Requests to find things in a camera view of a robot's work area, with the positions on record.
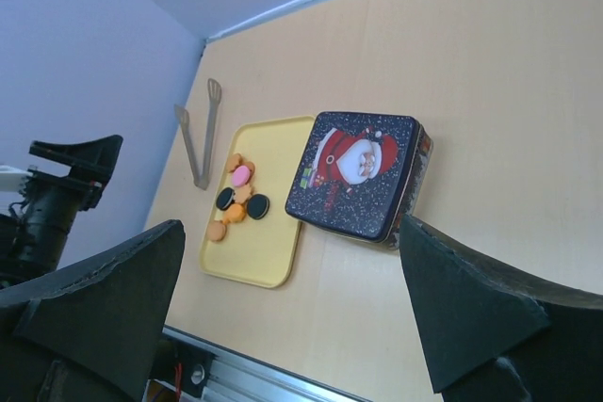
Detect pink round cookie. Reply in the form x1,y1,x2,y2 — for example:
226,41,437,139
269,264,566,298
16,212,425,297
231,165,252,187

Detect square cookie tin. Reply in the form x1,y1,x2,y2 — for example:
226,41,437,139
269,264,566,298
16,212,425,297
383,124,433,249

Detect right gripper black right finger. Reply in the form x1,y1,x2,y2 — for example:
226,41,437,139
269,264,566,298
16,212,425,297
399,216,602,401

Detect black round cookie right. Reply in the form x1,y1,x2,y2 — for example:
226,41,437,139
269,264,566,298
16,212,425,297
247,194,270,220

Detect metal tongs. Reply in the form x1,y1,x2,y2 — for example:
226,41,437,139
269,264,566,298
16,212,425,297
172,77,225,191

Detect tan cookie bottom left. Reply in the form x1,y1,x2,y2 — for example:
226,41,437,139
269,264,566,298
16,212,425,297
205,220,227,243

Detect orange fish cookie on tray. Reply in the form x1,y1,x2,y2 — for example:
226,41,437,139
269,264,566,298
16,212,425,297
222,202,247,224

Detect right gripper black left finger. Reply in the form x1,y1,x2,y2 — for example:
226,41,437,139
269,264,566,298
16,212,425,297
1,219,186,401

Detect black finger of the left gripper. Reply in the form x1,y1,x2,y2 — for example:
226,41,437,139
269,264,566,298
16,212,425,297
29,135,123,185

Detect tan flower cookie middle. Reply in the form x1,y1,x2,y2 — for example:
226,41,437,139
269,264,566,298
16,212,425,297
234,184,253,204

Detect black round cookie left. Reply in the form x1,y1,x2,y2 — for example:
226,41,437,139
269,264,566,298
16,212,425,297
215,187,236,211

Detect tan cookie top left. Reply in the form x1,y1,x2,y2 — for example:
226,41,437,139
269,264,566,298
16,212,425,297
225,153,243,173

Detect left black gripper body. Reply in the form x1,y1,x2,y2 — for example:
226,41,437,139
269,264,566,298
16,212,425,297
1,169,102,287

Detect gold tin lid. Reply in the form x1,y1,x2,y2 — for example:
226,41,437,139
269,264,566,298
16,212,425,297
285,111,425,243

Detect black round cookie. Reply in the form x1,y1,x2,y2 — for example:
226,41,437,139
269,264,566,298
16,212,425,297
247,194,270,220
215,187,236,211

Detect gold rectangular tray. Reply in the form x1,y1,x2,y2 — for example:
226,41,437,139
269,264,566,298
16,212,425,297
199,116,315,288

